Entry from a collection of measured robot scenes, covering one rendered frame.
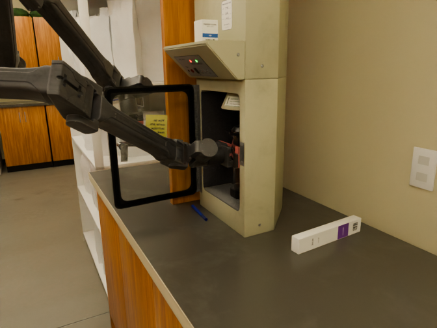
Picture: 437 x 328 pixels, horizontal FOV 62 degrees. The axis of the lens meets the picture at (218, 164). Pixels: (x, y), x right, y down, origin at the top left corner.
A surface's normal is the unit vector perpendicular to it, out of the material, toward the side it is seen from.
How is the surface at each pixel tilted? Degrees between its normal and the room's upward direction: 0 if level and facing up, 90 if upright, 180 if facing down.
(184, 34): 90
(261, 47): 90
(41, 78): 57
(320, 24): 90
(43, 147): 90
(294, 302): 0
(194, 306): 0
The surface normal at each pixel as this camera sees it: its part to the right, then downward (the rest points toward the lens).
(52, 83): 0.11, -0.32
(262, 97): 0.47, 0.22
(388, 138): -0.88, 0.14
